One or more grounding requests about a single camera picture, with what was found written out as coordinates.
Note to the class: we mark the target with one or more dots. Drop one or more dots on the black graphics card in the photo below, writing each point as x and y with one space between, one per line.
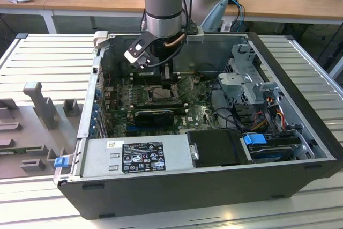
154 118

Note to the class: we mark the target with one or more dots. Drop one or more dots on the cpu socket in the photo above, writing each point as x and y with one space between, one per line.
148 97

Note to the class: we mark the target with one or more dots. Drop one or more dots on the hard disk in blue carrier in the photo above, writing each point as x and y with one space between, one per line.
254 139

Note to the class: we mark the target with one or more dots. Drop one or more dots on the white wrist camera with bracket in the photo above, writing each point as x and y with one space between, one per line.
135 52

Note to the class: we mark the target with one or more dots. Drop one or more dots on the grey parts rack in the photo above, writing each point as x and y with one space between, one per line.
29 121

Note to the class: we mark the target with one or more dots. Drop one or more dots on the blue case latch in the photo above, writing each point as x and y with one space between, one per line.
61 163

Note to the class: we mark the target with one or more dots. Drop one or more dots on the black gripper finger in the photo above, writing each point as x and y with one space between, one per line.
167 76

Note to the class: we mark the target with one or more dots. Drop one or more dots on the green motherboard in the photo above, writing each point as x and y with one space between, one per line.
199 111

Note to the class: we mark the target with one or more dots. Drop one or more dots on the short wooden desk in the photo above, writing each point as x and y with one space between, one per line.
26 6

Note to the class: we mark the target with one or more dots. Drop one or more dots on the grey power supply unit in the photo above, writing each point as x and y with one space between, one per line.
99 156

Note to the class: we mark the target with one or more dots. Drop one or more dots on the black ram stick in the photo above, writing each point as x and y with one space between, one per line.
147 80
160 103

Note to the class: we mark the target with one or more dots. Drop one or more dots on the green ram stick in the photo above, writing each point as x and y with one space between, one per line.
16 151

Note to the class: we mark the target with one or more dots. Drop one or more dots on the thin metal locking lever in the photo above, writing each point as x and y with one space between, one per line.
145 82

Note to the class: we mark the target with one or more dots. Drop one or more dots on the black open pc case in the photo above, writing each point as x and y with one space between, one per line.
187 199

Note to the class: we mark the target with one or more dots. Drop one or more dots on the metal drive cage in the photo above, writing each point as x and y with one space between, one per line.
241 89

